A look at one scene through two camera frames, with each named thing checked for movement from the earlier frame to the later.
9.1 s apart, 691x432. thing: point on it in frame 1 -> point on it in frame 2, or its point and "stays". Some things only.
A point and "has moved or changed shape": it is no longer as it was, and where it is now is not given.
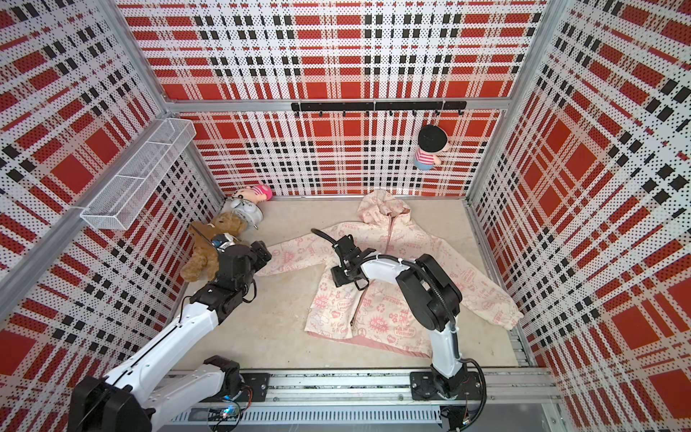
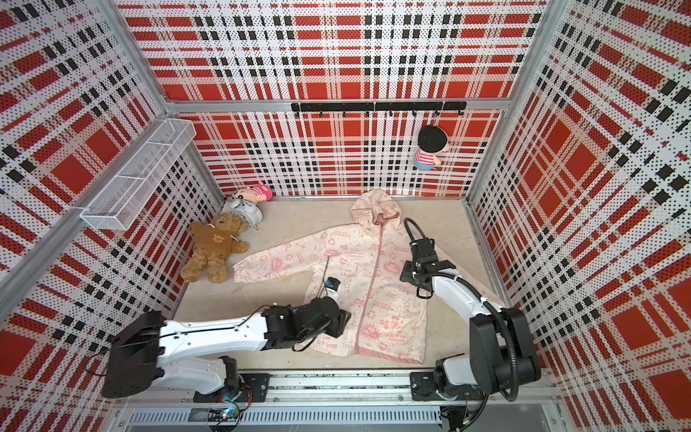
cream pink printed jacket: x=374 y=314 has moved or changed shape
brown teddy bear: x=203 y=264 stays
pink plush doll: x=256 y=193 stays
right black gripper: x=336 y=276 -> x=407 y=274
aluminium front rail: x=503 y=398 stays
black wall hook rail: x=381 y=106 stays
